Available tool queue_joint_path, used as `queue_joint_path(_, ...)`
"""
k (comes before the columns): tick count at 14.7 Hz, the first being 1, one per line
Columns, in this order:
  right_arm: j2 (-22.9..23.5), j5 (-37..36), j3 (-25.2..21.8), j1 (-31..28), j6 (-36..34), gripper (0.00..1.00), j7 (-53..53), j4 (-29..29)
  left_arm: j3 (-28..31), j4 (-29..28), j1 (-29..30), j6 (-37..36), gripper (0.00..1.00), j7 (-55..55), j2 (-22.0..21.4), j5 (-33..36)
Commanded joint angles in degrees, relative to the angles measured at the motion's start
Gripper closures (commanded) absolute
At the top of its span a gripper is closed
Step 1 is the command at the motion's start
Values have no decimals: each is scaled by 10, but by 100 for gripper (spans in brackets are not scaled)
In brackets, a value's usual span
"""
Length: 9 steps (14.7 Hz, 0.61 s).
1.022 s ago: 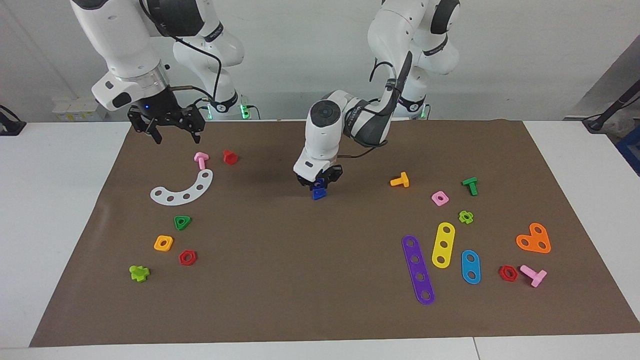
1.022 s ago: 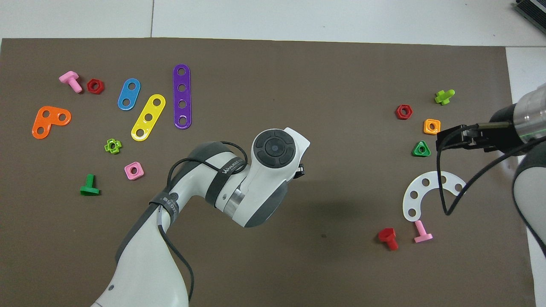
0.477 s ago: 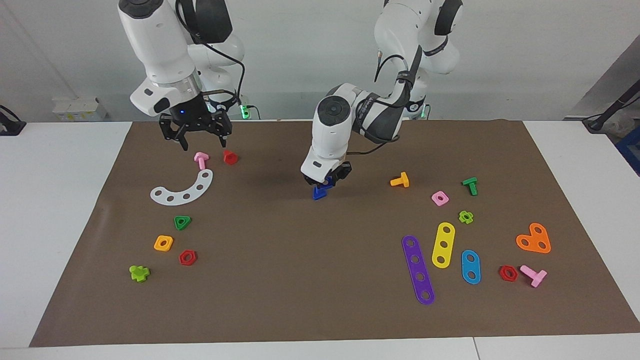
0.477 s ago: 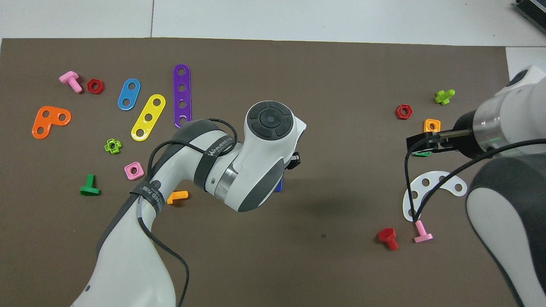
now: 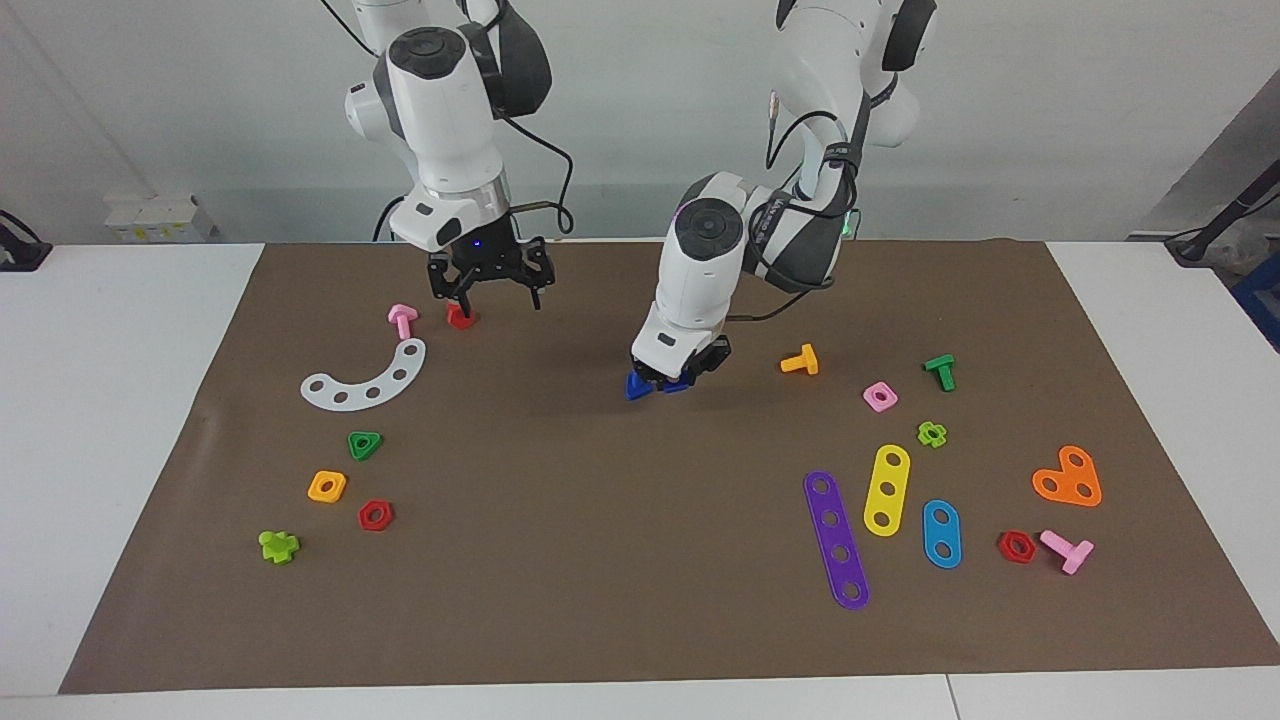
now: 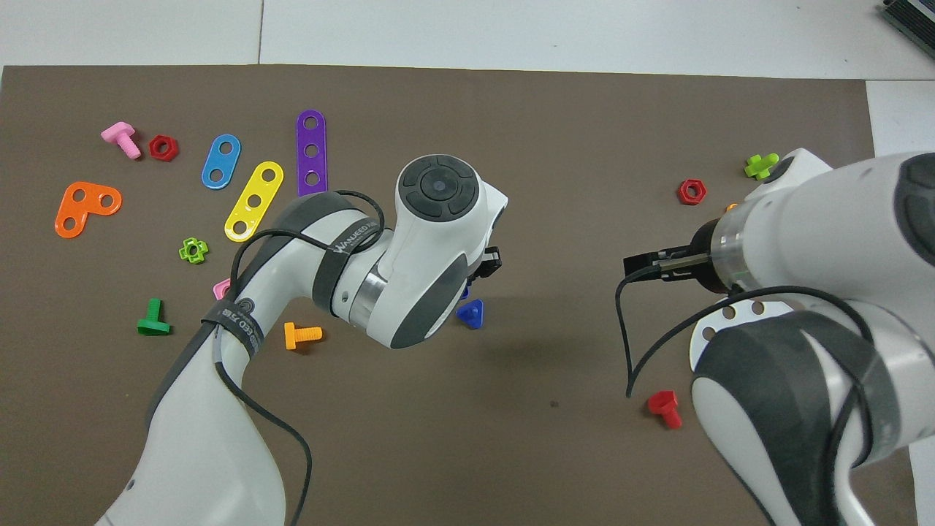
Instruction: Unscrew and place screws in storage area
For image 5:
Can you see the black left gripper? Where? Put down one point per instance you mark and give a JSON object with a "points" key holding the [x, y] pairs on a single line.
{"points": [[712, 356]]}

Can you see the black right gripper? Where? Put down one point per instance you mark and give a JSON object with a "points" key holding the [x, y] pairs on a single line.
{"points": [[490, 265]]}

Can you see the blue square nut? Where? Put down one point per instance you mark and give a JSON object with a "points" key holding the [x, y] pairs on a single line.
{"points": [[678, 384]]}

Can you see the blue triangle head bolt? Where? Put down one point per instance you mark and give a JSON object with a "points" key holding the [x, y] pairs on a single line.
{"points": [[636, 388]]}

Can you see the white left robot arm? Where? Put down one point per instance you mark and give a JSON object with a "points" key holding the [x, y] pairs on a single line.
{"points": [[700, 280]]}

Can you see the red plastic bolt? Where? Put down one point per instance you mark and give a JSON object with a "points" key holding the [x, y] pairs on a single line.
{"points": [[458, 320]]}

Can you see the pink plastic bolt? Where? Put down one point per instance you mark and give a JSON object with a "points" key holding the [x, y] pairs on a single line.
{"points": [[1070, 550], [402, 320]]}

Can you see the orange plastic bolt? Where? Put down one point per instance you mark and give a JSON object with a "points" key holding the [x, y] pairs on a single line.
{"points": [[808, 360]]}

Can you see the white curved hole plate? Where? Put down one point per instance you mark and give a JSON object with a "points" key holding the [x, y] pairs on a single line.
{"points": [[357, 399]]}

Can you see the brown table mat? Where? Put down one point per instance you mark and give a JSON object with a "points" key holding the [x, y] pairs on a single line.
{"points": [[640, 560]]}

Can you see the green triangle nut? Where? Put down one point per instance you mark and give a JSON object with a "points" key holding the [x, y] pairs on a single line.
{"points": [[372, 441]]}

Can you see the pink square nut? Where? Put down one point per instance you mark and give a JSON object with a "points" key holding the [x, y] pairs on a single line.
{"points": [[889, 405]]}

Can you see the purple four-hole plate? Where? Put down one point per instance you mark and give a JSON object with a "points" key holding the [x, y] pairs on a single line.
{"points": [[835, 537]]}

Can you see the yellow three-hole plate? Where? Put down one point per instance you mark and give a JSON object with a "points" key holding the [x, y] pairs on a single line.
{"points": [[889, 475]]}

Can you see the lime green flower nut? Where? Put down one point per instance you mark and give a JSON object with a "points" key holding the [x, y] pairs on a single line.
{"points": [[923, 434]]}

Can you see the red hexagon nut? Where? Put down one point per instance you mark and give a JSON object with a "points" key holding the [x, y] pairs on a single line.
{"points": [[1005, 548], [363, 518]]}

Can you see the green plastic bolt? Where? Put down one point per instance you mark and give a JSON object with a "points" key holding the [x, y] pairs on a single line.
{"points": [[941, 372]]}

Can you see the orange square nut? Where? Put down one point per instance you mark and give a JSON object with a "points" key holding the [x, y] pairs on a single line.
{"points": [[316, 488]]}

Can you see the blue two-hole plate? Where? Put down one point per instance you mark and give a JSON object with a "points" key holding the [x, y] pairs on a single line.
{"points": [[941, 534]]}

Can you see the lime green cross bolt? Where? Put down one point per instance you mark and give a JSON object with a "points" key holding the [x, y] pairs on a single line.
{"points": [[278, 546]]}

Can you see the white background box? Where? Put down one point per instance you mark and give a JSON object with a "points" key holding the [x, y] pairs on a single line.
{"points": [[150, 218]]}

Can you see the orange heart plate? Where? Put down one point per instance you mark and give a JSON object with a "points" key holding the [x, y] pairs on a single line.
{"points": [[1068, 480]]}

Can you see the black stand pole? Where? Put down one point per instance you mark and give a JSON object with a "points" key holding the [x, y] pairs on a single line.
{"points": [[1225, 215]]}

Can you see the blue crate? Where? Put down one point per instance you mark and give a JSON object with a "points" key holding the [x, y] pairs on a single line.
{"points": [[1262, 300]]}

